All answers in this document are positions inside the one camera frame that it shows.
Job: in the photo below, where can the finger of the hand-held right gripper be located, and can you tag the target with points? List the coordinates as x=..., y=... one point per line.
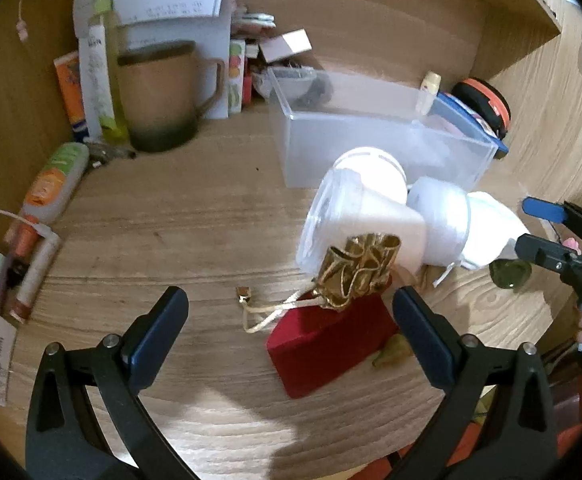
x=541, y=252
x=546, y=209

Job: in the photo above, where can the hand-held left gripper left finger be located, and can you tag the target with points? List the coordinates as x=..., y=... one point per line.
x=158, y=330

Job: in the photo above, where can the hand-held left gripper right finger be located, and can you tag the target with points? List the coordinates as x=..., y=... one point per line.
x=421, y=340

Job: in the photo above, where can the green glass ball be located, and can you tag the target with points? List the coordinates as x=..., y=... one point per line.
x=511, y=275

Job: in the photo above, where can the white cup with clear lid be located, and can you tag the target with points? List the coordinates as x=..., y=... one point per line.
x=371, y=230

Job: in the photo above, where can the white round jar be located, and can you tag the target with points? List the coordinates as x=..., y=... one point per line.
x=371, y=162

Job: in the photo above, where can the clear plastic storage box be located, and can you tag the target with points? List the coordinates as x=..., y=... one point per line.
x=361, y=150

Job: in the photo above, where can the blue zip pouch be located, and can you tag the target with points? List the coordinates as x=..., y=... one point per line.
x=498, y=149

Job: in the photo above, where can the red velvet box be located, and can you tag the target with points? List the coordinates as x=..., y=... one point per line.
x=321, y=350

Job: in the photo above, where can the wooden desk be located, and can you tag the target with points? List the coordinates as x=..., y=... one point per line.
x=171, y=220

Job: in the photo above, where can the orange and black round case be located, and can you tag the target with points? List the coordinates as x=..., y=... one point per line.
x=486, y=100

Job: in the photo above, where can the white and red lip balm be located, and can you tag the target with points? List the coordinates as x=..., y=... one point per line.
x=33, y=280

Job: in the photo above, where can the orange lip balm tube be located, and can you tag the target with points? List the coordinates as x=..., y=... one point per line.
x=21, y=240

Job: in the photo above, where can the small cream bottle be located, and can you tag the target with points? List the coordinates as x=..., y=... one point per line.
x=431, y=82

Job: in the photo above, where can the orange and green tube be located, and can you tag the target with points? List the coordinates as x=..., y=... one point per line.
x=51, y=185

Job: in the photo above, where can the brown ceramic mug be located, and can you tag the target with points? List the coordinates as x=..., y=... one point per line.
x=161, y=95

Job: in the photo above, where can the orange carton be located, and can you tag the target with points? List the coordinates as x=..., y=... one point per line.
x=71, y=90

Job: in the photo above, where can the green and white tube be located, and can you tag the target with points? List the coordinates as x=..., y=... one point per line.
x=102, y=75

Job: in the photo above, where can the fruit print box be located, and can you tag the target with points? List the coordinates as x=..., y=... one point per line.
x=236, y=75

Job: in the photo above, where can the small cardboard box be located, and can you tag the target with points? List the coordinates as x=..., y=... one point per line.
x=286, y=45

